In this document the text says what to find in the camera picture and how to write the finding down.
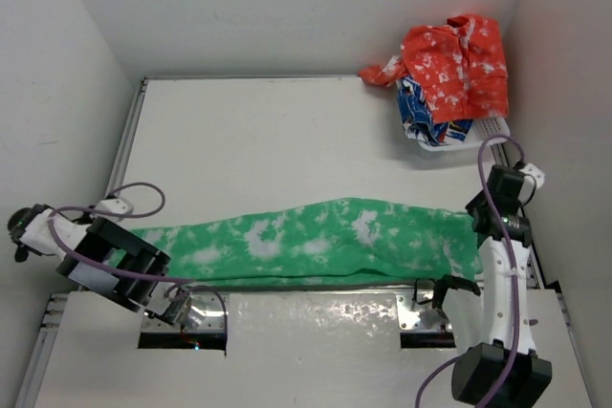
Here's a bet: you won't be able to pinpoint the green tie-dye trousers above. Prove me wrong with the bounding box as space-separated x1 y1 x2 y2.
133 198 482 289

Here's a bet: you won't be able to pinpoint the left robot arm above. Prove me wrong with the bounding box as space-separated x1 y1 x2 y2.
8 204 188 327

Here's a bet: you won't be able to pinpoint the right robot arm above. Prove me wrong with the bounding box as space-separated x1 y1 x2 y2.
431 161 553 407

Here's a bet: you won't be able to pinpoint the white plastic basket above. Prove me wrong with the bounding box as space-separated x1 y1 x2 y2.
417 117 511 153

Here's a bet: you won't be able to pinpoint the blue patterned garment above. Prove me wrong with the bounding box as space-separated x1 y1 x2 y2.
396 76 473 147

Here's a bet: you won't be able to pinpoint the orange tie-dye shirt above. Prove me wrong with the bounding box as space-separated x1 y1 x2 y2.
358 14 509 123

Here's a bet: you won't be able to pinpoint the white front cover panel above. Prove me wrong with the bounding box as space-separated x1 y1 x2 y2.
35 290 594 408

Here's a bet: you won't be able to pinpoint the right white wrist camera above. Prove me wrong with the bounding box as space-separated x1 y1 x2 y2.
520 163 545 189

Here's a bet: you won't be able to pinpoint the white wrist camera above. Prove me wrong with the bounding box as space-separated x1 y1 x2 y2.
520 163 545 189
92 197 134 222

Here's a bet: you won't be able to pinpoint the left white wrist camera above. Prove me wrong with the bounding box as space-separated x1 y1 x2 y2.
92 197 134 222

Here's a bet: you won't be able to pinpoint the aluminium table frame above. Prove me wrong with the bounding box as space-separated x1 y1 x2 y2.
13 74 575 408

